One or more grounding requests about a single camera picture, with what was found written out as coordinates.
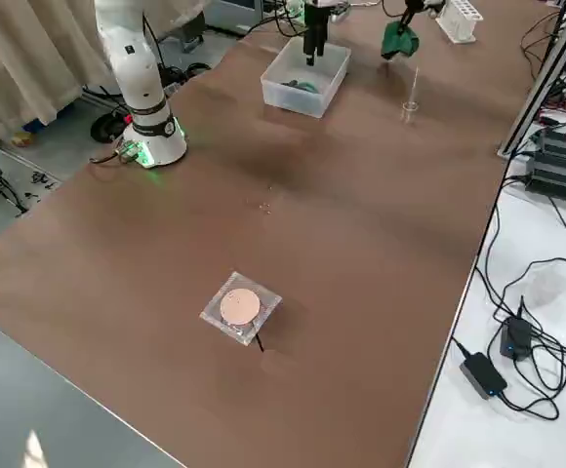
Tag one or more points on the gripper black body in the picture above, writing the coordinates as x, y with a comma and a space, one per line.
316, 27
415, 6

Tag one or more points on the green cloth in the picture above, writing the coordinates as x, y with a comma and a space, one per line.
400, 44

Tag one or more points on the grey cloth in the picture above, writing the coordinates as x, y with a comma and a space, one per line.
307, 88

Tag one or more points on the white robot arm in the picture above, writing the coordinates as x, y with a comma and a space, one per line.
141, 73
296, 7

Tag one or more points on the white test tube rack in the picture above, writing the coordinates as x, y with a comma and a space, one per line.
456, 27

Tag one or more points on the white plastic box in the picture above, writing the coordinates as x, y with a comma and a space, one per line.
293, 100

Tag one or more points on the black power supply box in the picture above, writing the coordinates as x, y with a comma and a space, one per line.
561, 166

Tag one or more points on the black caster wheel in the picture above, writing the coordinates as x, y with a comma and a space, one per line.
105, 129

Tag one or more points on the beige curtain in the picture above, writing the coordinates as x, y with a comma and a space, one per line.
19, 49

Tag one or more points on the black power adapter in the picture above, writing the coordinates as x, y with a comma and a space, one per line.
483, 373
517, 336

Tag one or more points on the grey desk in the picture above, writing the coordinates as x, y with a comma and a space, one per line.
29, 400

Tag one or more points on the aluminium frame post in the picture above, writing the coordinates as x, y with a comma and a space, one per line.
541, 83

